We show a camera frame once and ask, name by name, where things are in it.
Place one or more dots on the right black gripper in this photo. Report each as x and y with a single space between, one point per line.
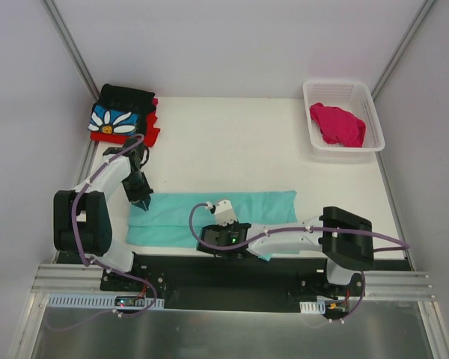
208 239

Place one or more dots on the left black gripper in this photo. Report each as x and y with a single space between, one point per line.
141 194

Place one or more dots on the teal t shirt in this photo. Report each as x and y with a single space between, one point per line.
166 223

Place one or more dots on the white plastic basket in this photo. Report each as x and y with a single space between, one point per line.
351 96

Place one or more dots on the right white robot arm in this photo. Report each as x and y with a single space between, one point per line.
343 237

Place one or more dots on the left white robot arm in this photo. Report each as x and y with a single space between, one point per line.
81 221

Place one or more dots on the red folded t shirt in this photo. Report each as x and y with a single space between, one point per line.
115 128

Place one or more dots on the pink folded t shirt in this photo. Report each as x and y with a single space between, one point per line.
155 103

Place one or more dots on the magenta t shirt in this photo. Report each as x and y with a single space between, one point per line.
338 126

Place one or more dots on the right white cable duct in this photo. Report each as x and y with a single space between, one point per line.
313 307

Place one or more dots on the white cable duct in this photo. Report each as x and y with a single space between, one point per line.
82 301
313 307

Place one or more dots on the left white cable duct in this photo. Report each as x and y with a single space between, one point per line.
82 301

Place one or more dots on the left aluminium frame post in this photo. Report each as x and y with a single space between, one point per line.
69 43

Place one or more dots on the aluminium frame post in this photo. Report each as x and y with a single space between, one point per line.
69 43
417 23

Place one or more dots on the right aluminium frame post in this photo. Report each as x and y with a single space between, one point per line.
417 23

